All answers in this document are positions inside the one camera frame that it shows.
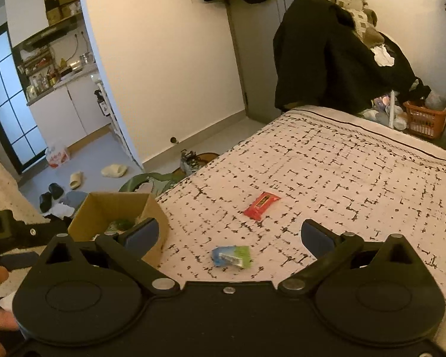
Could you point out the cream slipper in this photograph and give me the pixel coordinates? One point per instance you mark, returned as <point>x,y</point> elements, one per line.
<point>76,180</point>
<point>114,171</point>

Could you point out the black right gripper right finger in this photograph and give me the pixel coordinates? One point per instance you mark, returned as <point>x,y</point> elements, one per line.
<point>332,252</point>

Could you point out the red snack packet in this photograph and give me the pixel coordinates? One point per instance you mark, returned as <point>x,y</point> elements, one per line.
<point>258,208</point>

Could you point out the grey sneakers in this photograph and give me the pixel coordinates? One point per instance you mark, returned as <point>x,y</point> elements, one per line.
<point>191,162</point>

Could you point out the grey room door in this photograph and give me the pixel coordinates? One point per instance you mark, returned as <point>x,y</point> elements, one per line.
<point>253,27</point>

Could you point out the black coat pile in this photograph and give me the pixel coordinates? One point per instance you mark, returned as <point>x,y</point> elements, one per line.
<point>320,61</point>

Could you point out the orange plastic basket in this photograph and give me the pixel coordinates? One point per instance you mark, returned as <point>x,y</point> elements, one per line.
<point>425,122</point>

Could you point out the black framed glass door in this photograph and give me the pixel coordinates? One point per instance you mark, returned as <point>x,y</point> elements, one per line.
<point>19,135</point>

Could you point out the white upper cabinet door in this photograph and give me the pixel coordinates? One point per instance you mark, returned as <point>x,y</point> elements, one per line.
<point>25,18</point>

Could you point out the white dotted tablecloth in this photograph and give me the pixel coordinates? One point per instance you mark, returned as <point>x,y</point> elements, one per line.
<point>12,198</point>

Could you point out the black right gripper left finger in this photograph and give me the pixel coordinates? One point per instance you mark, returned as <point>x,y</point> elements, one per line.
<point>137,253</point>

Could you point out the black slippers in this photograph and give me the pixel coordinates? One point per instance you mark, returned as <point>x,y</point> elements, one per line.
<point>55,191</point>

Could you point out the blue green snack packet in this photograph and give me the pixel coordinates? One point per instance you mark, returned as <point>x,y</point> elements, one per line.
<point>231,256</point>

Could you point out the white kitchen cabinet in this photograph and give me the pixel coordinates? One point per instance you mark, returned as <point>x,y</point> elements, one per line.
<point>69,113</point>

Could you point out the brown cardboard box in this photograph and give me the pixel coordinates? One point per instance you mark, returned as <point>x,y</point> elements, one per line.
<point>99,209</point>

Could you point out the red white plastic bag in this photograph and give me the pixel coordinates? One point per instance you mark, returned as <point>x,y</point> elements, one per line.
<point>57,155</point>

